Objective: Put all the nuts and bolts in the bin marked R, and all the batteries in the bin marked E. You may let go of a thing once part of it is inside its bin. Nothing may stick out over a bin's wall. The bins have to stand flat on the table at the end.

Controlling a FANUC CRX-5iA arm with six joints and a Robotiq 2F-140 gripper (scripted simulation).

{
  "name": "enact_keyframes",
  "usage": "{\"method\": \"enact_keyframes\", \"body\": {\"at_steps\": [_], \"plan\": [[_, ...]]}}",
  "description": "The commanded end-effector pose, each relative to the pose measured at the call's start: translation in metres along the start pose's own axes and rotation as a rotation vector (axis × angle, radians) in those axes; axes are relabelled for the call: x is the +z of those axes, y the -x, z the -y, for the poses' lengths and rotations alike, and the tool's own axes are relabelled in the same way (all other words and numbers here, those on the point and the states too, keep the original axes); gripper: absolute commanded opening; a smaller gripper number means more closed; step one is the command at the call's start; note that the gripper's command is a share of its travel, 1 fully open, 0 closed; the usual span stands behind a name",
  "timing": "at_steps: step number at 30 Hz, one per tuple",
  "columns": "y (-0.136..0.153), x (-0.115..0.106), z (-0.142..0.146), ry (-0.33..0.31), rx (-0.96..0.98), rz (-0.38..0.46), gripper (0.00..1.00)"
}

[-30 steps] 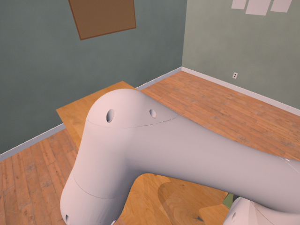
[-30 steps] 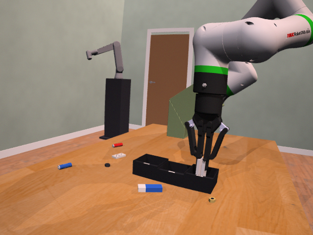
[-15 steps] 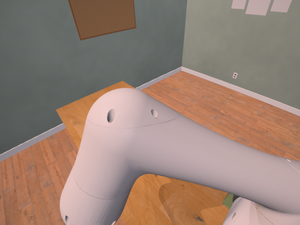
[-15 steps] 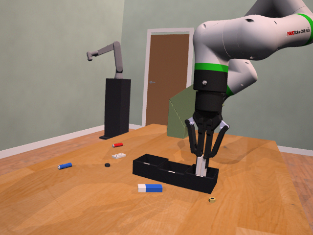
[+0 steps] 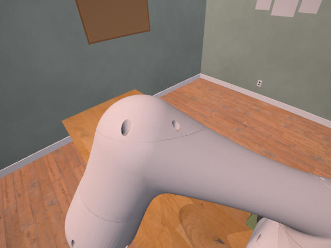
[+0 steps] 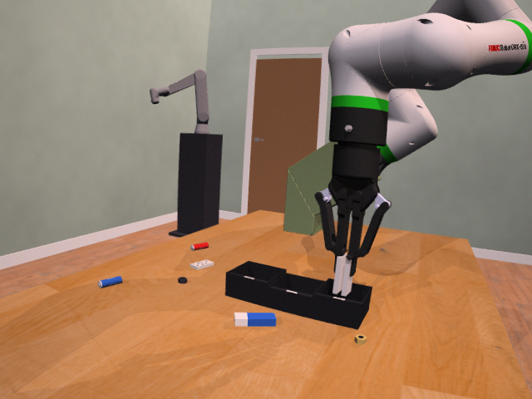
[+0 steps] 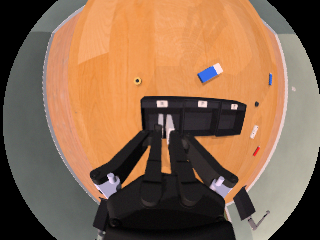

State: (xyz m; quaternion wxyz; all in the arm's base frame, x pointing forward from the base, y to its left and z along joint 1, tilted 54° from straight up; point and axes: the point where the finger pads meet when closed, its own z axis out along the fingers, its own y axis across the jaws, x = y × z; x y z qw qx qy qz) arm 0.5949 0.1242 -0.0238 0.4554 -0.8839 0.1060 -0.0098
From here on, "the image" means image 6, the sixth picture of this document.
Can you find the white domino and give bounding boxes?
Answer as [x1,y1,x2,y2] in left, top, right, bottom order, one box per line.
[190,259,214,270]

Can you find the blue and white eraser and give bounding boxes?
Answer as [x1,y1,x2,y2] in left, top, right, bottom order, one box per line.
[234,313,276,327]

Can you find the blue aa battery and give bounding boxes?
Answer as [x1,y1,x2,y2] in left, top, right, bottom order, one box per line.
[98,276,122,288]

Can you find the red battery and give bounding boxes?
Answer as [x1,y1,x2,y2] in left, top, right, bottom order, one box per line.
[190,243,209,250]

